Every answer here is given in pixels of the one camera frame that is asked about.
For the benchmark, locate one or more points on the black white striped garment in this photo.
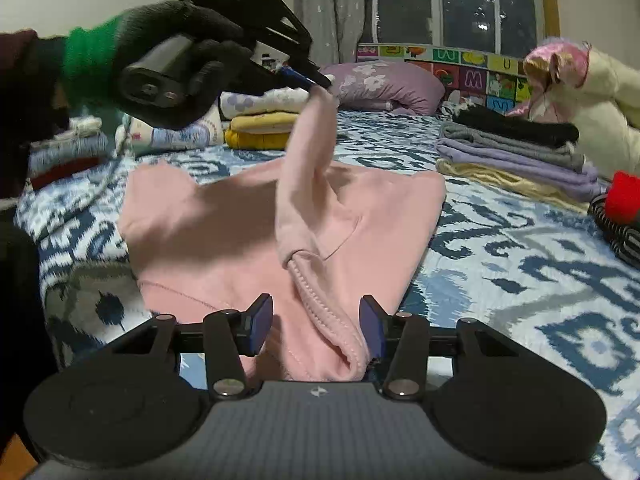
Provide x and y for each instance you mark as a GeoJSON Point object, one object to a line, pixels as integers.
{"type": "Point", "coordinates": [615, 240]}

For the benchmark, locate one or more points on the folded denim jeans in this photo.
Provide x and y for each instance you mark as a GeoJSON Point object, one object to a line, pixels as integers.
{"type": "Point", "coordinates": [65, 152]}

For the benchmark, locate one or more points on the yellow folded garment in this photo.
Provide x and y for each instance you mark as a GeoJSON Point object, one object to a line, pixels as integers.
{"type": "Point", "coordinates": [260, 132]}

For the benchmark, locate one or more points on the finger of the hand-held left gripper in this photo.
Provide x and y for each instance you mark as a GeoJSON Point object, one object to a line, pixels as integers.
{"type": "Point", "coordinates": [305, 76]}

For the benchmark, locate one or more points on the white tubular frame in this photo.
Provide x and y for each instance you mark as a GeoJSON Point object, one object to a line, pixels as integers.
{"type": "Point", "coordinates": [376, 10]}

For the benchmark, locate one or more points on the grey curtain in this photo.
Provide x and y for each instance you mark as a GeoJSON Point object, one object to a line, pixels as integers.
{"type": "Point", "coordinates": [325, 10]}

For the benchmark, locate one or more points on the lavender folded garment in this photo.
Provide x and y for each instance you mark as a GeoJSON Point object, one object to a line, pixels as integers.
{"type": "Point", "coordinates": [525, 170]}

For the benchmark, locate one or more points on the person's dark clothing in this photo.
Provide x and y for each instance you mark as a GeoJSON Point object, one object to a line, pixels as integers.
{"type": "Point", "coordinates": [20, 285]}

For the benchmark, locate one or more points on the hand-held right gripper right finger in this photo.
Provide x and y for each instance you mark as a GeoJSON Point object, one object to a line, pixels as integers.
{"type": "Point", "coordinates": [371, 325]}

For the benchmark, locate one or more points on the red green sweater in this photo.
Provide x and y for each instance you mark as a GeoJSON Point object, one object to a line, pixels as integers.
{"type": "Point", "coordinates": [625, 200]}

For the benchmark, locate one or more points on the white floral folded garment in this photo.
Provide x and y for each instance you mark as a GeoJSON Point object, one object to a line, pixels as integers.
{"type": "Point", "coordinates": [260, 102]}

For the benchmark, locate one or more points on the grey folded garment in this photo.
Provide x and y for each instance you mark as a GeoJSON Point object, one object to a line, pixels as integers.
{"type": "Point", "coordinates": [510, 147]}

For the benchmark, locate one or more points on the blue patterned bedspread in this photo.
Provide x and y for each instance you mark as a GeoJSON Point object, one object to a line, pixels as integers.
{"type": "Point", "coordinates": [500, 270]}

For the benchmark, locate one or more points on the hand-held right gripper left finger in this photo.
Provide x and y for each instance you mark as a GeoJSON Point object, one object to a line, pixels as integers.
{"type": "Point", "coordinates": [262, 322]}

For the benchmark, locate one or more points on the cream satin quilt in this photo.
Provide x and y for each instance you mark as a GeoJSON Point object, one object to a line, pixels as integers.
{"type": "Point", "coordinates": [600, 105]}

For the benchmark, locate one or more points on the black folded garment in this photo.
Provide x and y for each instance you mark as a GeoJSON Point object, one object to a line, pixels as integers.
{"type": "Point", "coordinates": [520, 127]}

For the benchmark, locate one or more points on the person's left forearm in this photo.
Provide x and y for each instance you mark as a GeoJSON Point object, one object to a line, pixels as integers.
{"type": "Point", "coordinates": [90, 55]}

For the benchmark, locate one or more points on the pink rabbit sweatshirt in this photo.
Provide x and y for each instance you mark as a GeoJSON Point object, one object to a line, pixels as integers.
{"type": "Point", "coordinates": [225, 240]}

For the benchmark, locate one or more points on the purple floral pillow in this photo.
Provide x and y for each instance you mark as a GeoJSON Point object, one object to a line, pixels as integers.
{"type": "Point", "coordinates": [390, 85]}

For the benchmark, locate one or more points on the alphabet foam mat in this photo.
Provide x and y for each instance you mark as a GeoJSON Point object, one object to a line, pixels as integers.
{"type": "Point", "coordinates": [470, 77]}

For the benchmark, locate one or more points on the wooden window frame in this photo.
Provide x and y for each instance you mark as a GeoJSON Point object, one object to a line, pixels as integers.
{"type": "Point", "coordinates": [547, 0]}

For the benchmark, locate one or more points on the person's left hand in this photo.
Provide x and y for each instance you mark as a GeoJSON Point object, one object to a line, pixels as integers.
{"type": "Point", "coordinates": [165, 20]}

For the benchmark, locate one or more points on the cream folded garment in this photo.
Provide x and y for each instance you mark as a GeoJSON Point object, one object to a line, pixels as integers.
{"type": "Point", "coordinates": [500, 182]}

